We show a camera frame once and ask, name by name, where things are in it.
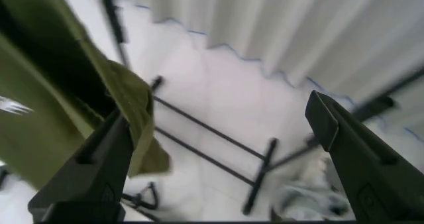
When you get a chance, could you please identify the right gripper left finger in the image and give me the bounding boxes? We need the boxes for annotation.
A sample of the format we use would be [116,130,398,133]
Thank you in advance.
[28,109,135,222]

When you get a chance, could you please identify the black strap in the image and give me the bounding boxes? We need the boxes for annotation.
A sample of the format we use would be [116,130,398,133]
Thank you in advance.
[121,182,160,211]

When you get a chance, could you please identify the green printed shirt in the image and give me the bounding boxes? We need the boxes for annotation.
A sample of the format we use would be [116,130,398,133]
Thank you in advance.
[0,0,172,190]

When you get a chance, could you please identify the black clothes rack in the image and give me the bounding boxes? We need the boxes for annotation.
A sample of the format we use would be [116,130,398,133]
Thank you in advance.
[95,0,424,217]

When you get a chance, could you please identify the white curtain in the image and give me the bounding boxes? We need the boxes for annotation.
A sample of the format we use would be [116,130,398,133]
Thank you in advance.
[84,0,424,144]

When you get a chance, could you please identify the white laundry basket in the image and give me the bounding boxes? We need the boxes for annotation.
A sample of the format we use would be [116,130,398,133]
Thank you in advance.
[270,147,354,222]

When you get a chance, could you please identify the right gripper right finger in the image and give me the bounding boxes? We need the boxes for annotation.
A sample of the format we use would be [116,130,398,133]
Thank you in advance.
[304,89,424,222]

